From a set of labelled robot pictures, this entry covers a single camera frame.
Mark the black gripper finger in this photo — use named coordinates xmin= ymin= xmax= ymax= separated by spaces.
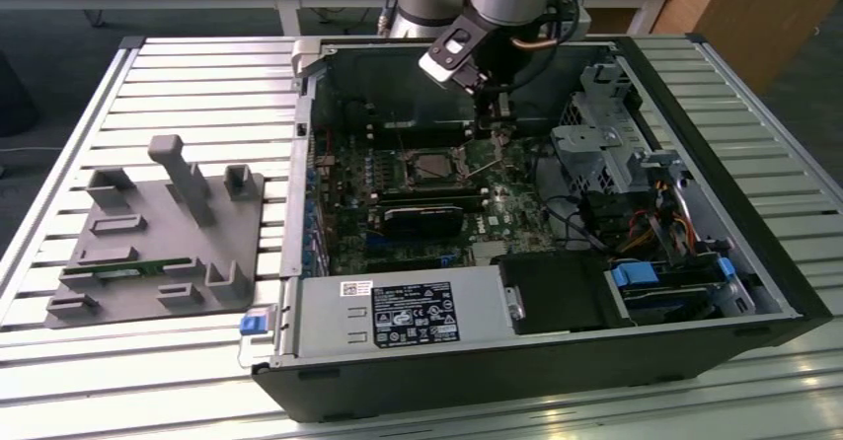
xmin=473 ymin=92 xmax=498 ymax=142
xmin=494 ymin=92 xmax=516 ymax=138

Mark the metal socket cover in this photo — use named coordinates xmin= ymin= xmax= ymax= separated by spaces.
xmin=470 ymin=128 xmax=516 ymax=180

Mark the silver CPU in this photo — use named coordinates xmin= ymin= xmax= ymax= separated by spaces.
xmin=413 ymin=155 xmax=455 ymax=179

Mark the black RAM slot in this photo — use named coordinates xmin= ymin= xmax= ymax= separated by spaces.
xmin=367 ymin=122 xmax=473 ymax=131
xmin=369 ymin=132 xmax=474 ymax=141
xmin=375 ymin=127 xmax=473 ymax=136
xmin=378 ymin=196 xmax=481 ymax=210
xmin=378 ymin=187 xmax=481 ymax=199

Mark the CPU socket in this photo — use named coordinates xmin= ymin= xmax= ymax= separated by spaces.
xmin=401 ymin=147 xmax=474 ymax=188

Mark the silver disk bay cage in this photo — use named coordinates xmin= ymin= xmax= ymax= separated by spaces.
xmin=549 ymin=62 xmax=684 ymax=197

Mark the green motherboard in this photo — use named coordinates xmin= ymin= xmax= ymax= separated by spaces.
xmin=308 ymin=122 xmax=562 ymax=274

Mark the black graphics card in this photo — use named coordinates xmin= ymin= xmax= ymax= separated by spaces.
xmin=379 ymin=204 xmax=466 ymax=238

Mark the silver heat sink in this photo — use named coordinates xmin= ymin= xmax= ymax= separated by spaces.
xmin=471 ymin=241 xmax=514 ymax=265

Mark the black plastic shroud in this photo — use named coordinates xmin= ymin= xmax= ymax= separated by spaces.
xmin=493 ymin=252 xmax=624 ymax=336

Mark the hard disk in blue carrier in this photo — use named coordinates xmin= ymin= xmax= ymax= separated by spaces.
xmin=604 ymin=257 xmax=723 ymax=324

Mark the wooden cabinet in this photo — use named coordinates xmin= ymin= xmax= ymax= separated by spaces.
xmin=695 ymin=0 xmax=843 ymax=95

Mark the silver power supply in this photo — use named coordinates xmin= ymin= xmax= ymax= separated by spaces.
xmin=288 ymin=264 xmax=521 ymax=358

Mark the grey parts rack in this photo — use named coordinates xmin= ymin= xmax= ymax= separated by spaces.
xmin=43 ymin=133 xmax=266 ymax=331

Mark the black open PC case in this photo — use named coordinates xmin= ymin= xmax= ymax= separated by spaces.
xmin=248 ymin=35 xmax=832 ymax=424

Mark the green RAM stick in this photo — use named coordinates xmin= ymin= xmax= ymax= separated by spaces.
xmin=91 ymin=260 xmax=198 ymax=281

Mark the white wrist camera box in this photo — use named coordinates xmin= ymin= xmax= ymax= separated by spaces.
xmin=419 ymin=18 xmax=488 ymax=91

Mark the orange yellow wire bundle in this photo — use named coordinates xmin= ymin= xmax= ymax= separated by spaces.
xmin=617 ymin=210 xmax=701 ymax=255

